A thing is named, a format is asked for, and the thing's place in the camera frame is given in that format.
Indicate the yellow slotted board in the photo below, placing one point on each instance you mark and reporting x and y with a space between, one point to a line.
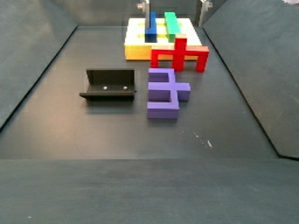
138 50

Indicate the red E-shaped block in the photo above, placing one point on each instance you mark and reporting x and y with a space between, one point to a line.
179 51

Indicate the blue long bar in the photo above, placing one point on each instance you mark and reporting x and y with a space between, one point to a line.
150 31

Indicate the green long bar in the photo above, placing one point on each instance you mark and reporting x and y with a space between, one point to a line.
173 26

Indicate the purple E-shaped block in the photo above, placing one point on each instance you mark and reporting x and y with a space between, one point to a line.
165 93

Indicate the black L-shaped fixture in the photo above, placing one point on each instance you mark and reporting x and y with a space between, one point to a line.
110 84

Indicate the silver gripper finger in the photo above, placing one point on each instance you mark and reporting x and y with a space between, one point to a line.
145 7
206 4

